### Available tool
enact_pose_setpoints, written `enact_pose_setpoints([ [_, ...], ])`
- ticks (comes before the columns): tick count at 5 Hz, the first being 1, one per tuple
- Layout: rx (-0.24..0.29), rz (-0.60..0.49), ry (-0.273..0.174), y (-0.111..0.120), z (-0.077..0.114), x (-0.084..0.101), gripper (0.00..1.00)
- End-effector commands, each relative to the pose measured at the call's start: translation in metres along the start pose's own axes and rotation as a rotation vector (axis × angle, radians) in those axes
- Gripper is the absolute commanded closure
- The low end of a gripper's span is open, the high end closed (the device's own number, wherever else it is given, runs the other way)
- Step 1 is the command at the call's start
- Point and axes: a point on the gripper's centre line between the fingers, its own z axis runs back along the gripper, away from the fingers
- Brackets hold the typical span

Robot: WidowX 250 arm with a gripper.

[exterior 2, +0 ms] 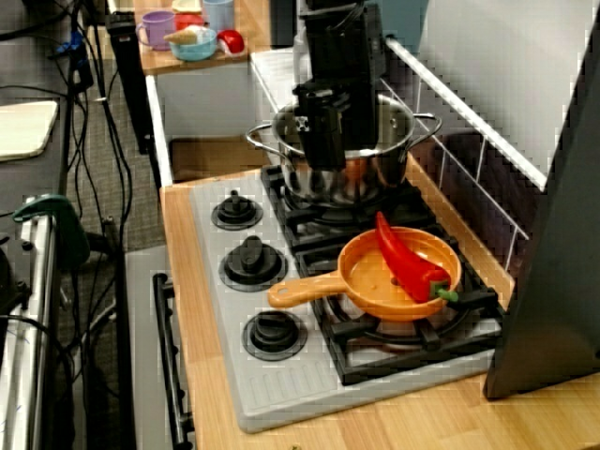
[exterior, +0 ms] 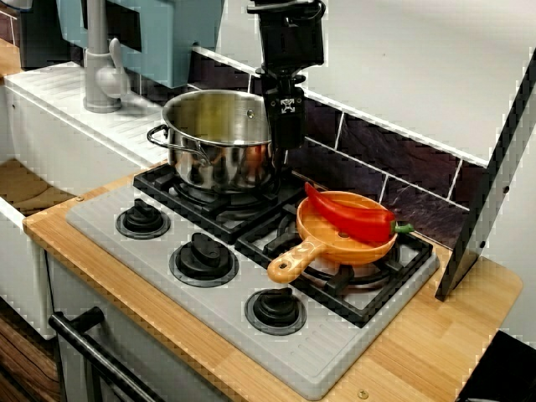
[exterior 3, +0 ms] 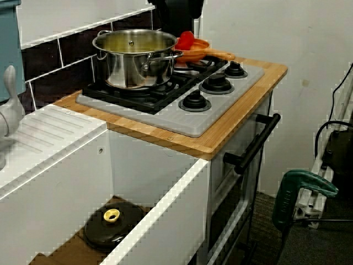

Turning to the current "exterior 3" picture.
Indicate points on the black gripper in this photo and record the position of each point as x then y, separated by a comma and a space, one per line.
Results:
197, 8

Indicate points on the red toy pepper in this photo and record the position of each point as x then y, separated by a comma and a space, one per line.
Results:
186, 40

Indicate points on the stainless steel pot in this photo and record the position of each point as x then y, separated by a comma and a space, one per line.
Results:
129, 69

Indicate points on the orange toy frying pan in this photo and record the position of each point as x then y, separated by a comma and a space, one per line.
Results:
193, 55

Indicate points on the black stove knob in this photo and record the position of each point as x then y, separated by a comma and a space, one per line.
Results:
216, 82
195, 100
235, 70

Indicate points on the black burner grate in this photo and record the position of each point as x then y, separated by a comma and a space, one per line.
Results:
165, 91

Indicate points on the grey stove top panel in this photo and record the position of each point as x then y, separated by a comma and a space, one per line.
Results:
193, 121

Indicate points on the wooden countertop board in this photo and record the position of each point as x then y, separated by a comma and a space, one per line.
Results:
234, 129

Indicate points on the white oven cabinet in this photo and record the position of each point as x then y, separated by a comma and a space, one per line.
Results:
218, 176

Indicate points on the teal plastic container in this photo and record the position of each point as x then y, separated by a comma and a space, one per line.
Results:
9, 55

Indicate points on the dark box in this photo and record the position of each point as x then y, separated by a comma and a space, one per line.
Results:
342, 149

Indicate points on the grey toy faucet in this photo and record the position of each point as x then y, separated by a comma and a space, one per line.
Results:
12, 110

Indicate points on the green power tool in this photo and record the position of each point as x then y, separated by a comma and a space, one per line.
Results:
284, 201

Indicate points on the white sink unit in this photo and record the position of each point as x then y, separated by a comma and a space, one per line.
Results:
165, 220

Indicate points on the dark lid with yellow knob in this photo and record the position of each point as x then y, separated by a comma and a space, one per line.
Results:
124, 223

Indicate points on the thin black rod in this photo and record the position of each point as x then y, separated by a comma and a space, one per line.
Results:
331, 219

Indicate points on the brown cardboard sheet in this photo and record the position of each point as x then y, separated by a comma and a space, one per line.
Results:
69, 251

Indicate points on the white aluminium frame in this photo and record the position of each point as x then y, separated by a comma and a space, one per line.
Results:
303, 204

